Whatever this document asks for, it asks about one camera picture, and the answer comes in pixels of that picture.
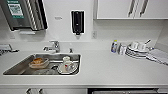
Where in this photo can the white plate in sink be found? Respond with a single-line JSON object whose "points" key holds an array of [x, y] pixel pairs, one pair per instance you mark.
{"points": [[75, 69]]}

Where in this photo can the blue dish soap bottle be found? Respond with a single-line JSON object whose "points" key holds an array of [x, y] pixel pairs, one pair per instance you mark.
{"points": [[114, 47]]}

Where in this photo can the chrome sink faucet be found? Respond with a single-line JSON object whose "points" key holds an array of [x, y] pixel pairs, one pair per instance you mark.
{"points": [[54, 46]]}

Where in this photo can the steel paper towel dispenser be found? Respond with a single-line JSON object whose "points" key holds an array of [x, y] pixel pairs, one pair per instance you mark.
{"points": [[21, 13]]}

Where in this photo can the brown bowl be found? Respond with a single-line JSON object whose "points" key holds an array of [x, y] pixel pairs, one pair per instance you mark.
{"points": [[38, 62]]}

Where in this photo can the dish drying rack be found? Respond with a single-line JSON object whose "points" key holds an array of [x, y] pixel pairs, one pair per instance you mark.
{"points": [[5, 48]]}

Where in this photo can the small sink deck knob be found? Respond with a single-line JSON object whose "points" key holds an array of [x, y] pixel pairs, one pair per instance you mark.
{"points": [[70, 50]]}

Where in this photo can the black soap dispenser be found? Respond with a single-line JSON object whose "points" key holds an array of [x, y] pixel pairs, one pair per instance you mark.
{"points": [[77, 22]]}

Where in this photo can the white mug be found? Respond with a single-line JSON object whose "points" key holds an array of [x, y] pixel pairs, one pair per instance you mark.
{"points": [[66, 62]]}

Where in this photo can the stack of white plates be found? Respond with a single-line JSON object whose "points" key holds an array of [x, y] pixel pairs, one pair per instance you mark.
{"points": [[137, 50]]}

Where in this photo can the white wall cabinet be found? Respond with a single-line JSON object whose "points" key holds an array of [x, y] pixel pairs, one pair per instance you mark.
{"points": [[133, 8]]}

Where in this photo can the steel kitchen sink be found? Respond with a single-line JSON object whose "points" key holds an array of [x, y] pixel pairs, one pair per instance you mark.
{"points": [[20, 68]]}

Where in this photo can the white sink base cabinet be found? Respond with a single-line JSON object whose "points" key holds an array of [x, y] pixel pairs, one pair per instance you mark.
{"points": [[43, 90]]}

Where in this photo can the utensil on plates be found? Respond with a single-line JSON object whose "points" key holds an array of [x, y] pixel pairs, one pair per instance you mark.
{"points": [[148, 42]]}

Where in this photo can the stainless steel dishwasher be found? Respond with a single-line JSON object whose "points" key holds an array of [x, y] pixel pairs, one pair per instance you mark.
{"points": [[123, 91]]}

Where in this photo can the white wall outlet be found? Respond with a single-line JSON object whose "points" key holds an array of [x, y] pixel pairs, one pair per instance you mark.
{"points": [[94, 34]]}

